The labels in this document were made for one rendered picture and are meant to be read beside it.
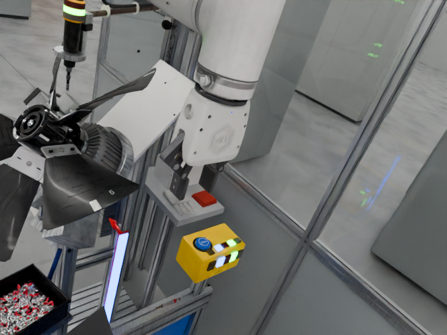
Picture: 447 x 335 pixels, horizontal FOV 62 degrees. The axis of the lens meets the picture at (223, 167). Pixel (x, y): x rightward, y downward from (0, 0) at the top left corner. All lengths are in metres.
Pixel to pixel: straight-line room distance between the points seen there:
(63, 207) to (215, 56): 0.56
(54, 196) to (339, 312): 0.97
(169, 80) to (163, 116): 0.15
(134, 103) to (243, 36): 0.92
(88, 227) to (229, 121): 0.73
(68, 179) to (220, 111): 0.55
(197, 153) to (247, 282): 1.18
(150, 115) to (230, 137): 0.76
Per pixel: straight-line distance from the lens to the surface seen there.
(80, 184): 0.94
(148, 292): 1.99
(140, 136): 1.24
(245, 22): 0.45
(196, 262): 1.00
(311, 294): 1.43
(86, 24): 0.96
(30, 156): 1.15
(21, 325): 1.10
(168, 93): 1.28
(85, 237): 1.14
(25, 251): 2.46
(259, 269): 1.56
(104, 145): 1.16
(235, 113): 0.51
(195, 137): 0.49
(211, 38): 0.47
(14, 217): 1.13
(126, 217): 1.50
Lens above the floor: 1.74
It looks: 28 degrees down
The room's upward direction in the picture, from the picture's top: 19 degrees clockwise
